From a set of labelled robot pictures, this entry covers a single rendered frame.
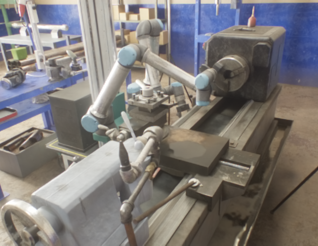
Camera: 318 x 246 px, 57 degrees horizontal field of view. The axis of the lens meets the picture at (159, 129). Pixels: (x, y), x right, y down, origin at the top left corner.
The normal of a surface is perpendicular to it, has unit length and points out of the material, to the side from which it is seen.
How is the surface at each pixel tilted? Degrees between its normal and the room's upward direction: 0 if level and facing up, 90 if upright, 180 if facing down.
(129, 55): 83
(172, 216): 0
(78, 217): 76
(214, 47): 90
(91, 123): 94
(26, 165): 90
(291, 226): 0
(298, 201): 0
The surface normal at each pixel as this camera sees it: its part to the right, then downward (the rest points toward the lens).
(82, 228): 0.83, -0.03
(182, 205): -0.04, -0.89
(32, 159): 0.89, 0.18
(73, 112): -0.49, 0.40
